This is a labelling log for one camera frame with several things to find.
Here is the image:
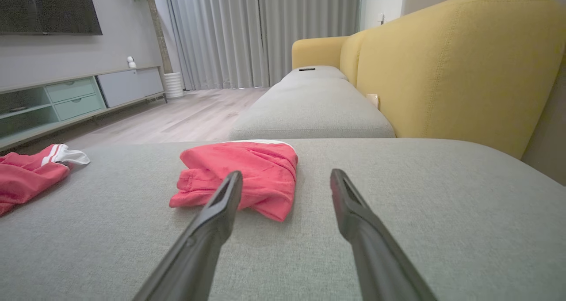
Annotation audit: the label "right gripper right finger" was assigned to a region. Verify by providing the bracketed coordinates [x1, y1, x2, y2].
[330, 168, 438, 301]

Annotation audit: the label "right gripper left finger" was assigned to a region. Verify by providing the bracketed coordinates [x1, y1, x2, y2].
[133, 171, 243, 301]

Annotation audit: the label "red white basketball shorts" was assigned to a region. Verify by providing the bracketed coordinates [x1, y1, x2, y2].
[169, 140, 298, 222]

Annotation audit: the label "red Bulls basketball jersey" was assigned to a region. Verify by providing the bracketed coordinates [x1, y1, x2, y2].
[0, 144, 91, 217]

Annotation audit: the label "grey sofa chaise cushion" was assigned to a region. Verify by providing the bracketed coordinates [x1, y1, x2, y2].
[0, 138, 566, 301]

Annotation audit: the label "grey sofa seat cushion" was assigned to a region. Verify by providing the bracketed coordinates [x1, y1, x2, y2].
[229, 65, 395, 141]

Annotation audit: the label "white ribbed plant pot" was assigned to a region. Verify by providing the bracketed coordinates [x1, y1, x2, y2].
[164, 72, 184, 99]

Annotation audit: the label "yellow sofa backrest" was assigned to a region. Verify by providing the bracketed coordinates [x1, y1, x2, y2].
[291, 0, 566, 159]

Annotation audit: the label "grey green TV cabinet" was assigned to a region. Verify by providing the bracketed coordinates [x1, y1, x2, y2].
[0, 67, 168, 151]

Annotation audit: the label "indoor tree plant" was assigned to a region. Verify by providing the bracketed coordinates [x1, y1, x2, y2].
[130, 0, 180, 75]

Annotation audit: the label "grey pleated curtain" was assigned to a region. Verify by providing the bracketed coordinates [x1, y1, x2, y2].
[167, 0, 362, 91]

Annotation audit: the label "black wall television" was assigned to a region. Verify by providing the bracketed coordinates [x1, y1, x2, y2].
[0, 0, 103, 35]

